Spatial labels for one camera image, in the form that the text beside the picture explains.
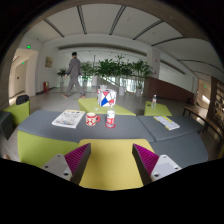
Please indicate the person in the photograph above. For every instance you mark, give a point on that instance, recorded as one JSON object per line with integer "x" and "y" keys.
{"x": 74, "y": 71}

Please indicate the black bag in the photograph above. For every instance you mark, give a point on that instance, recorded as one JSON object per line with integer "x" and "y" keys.
{"x": 22, "y": 99}

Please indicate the brown wall plaque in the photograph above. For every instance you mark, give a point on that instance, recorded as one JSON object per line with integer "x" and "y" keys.
{"x": 49, "y": 62}

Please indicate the wooden shelf unit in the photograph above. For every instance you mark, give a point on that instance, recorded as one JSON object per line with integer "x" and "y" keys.
{"x": 216, "y": 100}

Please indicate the row of potted plants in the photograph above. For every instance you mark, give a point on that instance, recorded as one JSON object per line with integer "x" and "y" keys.
{"x": 116, "y": 70}

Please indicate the red fire extinguisher cabinet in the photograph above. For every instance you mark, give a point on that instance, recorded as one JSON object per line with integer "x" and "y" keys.
{"x": 46, "y": 86}

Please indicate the green seat block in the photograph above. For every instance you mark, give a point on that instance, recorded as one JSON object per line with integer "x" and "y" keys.
{"x": 160, "y": 110}

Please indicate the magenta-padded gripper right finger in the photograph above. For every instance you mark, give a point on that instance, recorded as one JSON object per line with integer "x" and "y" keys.
{"x": 163, "y": 166}

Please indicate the clear red-capped water bottle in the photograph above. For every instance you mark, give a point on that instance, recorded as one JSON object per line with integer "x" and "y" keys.
{"x": 110, "y": 117}

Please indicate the printed magazine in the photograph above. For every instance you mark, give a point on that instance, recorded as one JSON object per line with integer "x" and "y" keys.
{"x": 68, "y": 118}

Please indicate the green seat cube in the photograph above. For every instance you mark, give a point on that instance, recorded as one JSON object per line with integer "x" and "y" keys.
{"x": 18, "y": 114}

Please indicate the white red blue polyhedron box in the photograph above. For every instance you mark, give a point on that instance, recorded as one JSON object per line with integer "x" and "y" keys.
{"x": 104, "y": 98}

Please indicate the green exit sign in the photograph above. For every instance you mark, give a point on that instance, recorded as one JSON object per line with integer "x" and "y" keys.
{"x": 28, "y": 46}

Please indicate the yellow and white leaflet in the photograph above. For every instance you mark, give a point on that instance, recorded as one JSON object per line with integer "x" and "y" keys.
{"x": 166, "y": 122}

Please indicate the flat round red coaster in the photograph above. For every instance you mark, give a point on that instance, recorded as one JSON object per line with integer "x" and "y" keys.
{"x": 110, "y": 127}

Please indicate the red and white mug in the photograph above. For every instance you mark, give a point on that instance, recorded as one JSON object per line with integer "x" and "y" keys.
{"x": 91, "y": 119}

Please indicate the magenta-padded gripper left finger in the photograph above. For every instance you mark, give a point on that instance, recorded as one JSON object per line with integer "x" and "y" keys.
{"x": 58, "y": 165}

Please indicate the dark grey seat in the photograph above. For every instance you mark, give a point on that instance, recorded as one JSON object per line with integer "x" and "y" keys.
{"x": 6, "y": 125}

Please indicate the dark wooden bench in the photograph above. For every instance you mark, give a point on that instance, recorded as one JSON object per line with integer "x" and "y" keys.
{"x": 196, "y": 113}

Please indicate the long green bench seat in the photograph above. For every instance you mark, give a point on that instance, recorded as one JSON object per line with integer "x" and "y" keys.
{"x": 88, "y": 106}

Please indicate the small clear water bottle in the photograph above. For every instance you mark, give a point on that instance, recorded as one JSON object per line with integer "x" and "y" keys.
{"x": 154, "y": 102}

